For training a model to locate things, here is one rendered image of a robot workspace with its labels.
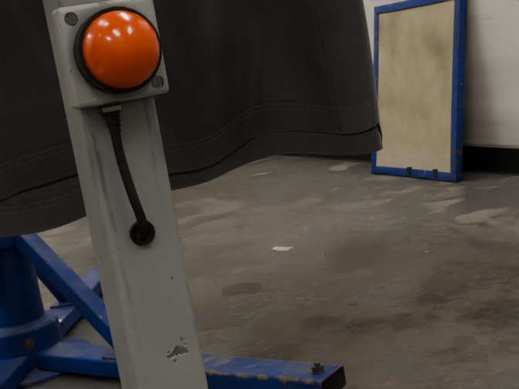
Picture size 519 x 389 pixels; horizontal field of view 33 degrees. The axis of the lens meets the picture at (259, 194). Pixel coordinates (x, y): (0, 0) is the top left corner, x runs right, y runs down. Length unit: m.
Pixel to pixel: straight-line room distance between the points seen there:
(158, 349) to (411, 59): 3.38
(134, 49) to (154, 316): 0.15
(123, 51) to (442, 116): 3.23
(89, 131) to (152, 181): 0.04
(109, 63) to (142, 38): 0.02
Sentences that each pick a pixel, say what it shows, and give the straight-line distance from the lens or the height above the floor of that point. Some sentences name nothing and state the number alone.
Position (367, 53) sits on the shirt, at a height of 0.62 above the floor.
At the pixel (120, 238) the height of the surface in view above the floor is 0.56.
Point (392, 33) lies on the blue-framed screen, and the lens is 3.94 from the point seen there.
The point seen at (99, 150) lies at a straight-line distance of 0.46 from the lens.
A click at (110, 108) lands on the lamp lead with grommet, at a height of 0.62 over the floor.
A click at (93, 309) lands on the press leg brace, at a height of 0.16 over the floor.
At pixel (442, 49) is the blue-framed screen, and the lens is 3.63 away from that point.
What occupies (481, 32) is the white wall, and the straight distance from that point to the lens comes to 3.56.
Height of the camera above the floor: 0.64
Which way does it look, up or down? 9 degrees down
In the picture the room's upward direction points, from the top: 10 degrees counter-clockwise
